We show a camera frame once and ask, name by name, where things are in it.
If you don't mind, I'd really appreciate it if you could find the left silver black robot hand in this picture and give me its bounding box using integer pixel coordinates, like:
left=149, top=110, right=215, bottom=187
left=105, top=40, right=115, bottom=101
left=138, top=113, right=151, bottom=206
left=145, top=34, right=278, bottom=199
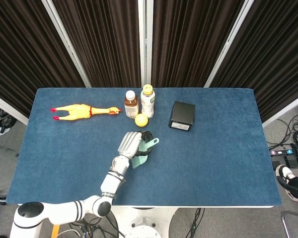
left=117, top=130, right=154, bottom=160

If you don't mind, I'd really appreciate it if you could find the small green hand broom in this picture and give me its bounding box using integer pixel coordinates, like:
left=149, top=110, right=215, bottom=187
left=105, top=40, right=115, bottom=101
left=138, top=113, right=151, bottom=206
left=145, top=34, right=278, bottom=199
left=131, top=137, right=160, bottom=170

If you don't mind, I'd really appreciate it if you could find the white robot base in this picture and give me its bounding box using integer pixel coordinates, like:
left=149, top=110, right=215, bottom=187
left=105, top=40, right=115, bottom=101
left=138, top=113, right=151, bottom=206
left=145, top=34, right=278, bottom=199
left=111, top=207, right=177, bottom=238

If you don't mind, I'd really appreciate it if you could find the brown tea bottle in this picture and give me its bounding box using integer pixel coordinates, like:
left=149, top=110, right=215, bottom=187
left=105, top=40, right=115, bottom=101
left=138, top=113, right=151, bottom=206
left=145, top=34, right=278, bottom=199
left=124, top=90, right=140, bottom=119

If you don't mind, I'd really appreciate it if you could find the white drink bottle yellow cap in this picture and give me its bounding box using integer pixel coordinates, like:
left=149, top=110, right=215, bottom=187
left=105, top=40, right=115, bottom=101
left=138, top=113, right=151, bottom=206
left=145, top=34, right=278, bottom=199
left=140, top=84, right=156, bottom=119

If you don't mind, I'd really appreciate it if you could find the yellow ball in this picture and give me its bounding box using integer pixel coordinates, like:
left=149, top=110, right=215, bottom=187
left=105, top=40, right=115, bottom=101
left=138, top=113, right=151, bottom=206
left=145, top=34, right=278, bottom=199
left=135, top=113, right=149, bottom=127

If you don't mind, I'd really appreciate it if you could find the yellow rubber chicken toy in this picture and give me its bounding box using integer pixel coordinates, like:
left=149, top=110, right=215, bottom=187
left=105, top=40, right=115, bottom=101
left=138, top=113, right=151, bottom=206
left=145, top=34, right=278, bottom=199
left=50, top=103, right=123, bottom=122

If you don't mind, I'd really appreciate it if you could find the black cardboard box white label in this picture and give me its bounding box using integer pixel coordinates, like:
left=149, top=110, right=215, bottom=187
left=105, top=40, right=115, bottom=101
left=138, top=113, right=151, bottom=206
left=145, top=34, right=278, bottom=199
left=168, top=101, right=196, bottom=132

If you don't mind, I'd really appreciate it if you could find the blue table cloth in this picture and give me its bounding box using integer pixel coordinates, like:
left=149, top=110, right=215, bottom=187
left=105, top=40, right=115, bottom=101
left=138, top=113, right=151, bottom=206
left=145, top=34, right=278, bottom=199
left=6, top=87, right=282, bottom=207

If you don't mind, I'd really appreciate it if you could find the dark brown curtain panel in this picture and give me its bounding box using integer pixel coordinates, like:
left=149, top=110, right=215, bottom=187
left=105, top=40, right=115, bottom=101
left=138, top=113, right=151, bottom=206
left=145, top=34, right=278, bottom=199
left=53, top=0, right=142, bottom=88
left=151, top=0, right=245, bottom=88
left=210, top=0, right=298, bottom=123
left=0, top=0, right=86, bottom=119

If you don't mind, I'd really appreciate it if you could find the white black sneaker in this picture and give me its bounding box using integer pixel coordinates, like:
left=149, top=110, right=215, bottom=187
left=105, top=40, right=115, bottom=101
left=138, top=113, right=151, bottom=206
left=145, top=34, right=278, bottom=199
left=275, top=165, right=298, bottom=202

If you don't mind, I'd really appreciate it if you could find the white metal frame post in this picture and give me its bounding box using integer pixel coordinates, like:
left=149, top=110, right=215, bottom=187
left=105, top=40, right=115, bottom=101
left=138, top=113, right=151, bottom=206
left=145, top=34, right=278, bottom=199
left=138, top=0, right=152, bottom=88
left=204, top=0, right=254, bottom=88
left=41, top=0, right=92, bottom=88

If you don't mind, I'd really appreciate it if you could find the white metal frame rail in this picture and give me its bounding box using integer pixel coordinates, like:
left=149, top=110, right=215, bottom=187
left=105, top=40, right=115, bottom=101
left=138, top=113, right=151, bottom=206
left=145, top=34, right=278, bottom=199
left=262, top=91, right=298, bottom=127
left=0, top=90, right=29, bottom=125

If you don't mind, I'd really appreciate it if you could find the metal chair frame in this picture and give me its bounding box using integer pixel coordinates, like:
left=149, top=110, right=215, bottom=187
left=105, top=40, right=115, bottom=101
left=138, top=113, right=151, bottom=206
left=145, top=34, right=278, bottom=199
left=281, top=210, right=298, bottom=238

